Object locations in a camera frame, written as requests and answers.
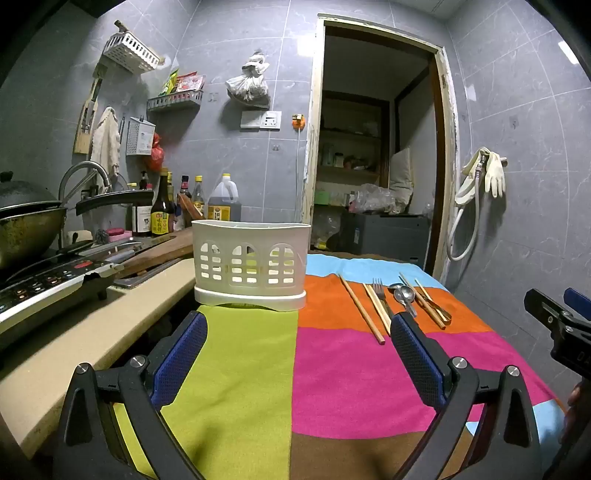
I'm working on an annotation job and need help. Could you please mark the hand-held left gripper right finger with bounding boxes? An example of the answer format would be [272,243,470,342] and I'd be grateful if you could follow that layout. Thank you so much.
[390,311,543,480]

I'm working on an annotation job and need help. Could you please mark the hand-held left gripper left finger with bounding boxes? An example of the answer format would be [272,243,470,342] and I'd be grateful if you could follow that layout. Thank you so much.
[53,310,208,480]

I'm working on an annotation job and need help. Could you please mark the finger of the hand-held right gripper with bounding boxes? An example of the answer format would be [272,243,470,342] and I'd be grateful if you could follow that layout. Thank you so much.
[524,288,575,333]
[564,287,591,321]

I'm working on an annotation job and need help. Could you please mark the metal fork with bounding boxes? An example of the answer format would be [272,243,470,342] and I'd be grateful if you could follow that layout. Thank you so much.
[372,278,394,320]

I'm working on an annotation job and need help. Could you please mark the white plastic utensil holder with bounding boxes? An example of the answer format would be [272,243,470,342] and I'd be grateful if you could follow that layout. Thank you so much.
[191,219,312,311]

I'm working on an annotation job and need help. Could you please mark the person's right hand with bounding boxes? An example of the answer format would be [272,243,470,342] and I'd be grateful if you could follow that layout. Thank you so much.
[568,382,591,418]

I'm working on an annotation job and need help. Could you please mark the colourful striped cloth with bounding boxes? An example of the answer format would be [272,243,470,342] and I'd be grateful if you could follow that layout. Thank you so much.
[113,251,566,480]

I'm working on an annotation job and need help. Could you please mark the wooden cutting board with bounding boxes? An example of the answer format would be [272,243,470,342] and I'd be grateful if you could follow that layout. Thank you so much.
[115,226,195,278]

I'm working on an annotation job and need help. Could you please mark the grey cabinet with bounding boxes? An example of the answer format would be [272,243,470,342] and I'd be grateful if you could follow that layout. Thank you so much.
[352,213,431,270]

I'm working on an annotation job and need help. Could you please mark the kitchen knife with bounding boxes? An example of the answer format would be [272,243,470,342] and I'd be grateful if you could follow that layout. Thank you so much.
[54,236,145,260]

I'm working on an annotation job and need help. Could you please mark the soy sauce bottle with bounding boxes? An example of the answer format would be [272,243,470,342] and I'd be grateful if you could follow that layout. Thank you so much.
[150,167,177,237]

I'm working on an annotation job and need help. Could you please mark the cream rubber glove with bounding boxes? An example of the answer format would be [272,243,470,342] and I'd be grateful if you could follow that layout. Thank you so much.
[483,151,508,199]
[454,147,486,206]

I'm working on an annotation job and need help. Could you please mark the white label dark bottle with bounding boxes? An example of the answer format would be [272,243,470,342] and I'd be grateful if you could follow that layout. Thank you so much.
[131,182,153,237]

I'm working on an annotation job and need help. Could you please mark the induction cooker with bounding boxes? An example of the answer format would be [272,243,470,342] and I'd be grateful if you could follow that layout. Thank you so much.
[0,255,120,335]

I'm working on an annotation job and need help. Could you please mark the large cooking oil jug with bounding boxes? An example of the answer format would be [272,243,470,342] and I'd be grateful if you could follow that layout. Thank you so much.
[207,173,242,223]

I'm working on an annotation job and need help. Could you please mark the yellow cap sauce bottle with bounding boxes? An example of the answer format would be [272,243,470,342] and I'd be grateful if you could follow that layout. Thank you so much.
[191,175,206,219]

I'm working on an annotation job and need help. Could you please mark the crumpled clear plastic bags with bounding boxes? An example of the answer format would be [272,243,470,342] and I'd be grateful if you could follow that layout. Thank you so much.
[357,183,399,214]

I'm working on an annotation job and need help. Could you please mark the white pillow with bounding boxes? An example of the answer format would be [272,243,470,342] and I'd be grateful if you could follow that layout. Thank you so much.
[388,147,414,209]

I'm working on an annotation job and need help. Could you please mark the wooden shelf unit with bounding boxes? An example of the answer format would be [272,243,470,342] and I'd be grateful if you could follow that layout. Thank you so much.
[315,89,389,219]

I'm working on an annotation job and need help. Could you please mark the black wok with lid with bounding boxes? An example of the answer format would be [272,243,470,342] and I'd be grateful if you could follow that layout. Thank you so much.
[0,207,68,272]

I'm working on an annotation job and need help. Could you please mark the red plastic bag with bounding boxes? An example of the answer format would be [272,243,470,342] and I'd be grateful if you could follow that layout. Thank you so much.
[147,133,166,174]

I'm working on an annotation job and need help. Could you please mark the metal faucet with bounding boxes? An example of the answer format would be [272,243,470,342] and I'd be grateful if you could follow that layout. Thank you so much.
[58,161,112,251]

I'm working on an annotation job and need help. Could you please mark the dark wok lid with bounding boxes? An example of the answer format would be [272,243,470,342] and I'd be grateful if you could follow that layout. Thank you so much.
[0,171,62,216]

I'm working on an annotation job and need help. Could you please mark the beige hanging towel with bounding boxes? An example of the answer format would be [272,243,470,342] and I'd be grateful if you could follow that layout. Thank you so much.
[89,106,122,177]

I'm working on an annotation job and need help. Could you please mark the snack packets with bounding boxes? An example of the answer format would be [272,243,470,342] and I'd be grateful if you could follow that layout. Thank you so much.
[159,69,205,96]

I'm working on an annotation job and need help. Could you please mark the clear hanging plastic bag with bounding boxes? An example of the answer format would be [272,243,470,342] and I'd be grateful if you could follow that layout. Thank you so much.
[225,49,271,110]

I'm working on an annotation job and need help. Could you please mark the white hose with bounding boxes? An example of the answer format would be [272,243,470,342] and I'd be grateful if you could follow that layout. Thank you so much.
[445,156,484,262]

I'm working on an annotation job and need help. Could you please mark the brown wooden handle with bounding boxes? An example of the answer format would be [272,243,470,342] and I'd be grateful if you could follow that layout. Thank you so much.
[177,193,205,221]

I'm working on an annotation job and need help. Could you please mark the black pan handle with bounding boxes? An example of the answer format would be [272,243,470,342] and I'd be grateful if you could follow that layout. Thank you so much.
[76,189,155,217]

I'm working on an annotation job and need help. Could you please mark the white door frame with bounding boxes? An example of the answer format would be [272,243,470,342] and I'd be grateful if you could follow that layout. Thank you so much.
[301,13,459,283]

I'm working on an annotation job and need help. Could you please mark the white perforated wall box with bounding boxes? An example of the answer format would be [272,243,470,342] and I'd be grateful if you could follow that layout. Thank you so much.
[125,116,156,157]

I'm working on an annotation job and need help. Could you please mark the wall outlet panel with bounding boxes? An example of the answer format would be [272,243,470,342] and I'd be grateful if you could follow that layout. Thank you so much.
[239,109,283,131]

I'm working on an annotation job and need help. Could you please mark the wooden wall knife block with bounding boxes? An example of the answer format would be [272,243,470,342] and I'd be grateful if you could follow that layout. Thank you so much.
[73,64,106,156]

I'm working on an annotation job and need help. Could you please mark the grey wall shelf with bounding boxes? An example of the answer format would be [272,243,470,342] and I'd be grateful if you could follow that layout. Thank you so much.
[146,89,205,114]

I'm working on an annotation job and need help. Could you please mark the white wall basket rack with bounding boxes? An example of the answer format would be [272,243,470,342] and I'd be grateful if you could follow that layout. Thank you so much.
[102,19,162,75]

